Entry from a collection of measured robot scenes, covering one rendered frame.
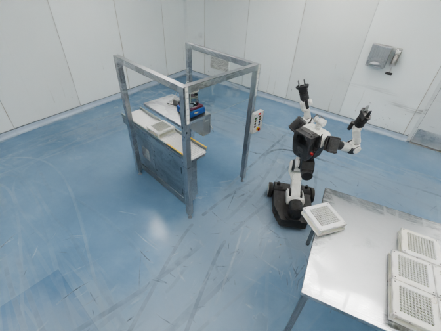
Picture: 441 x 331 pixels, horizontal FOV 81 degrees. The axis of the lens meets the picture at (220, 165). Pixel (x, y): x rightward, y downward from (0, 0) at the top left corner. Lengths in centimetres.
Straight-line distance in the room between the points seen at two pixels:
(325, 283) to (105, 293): 192
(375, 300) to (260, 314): 103
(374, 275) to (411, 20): 413
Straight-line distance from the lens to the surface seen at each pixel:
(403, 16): 538
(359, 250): 224
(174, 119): 250
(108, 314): 275
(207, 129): 267
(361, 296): 202
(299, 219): 311
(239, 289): 272
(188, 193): 285
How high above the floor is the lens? 243
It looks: 38 degrees down
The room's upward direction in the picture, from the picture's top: 3 degrees clockwise
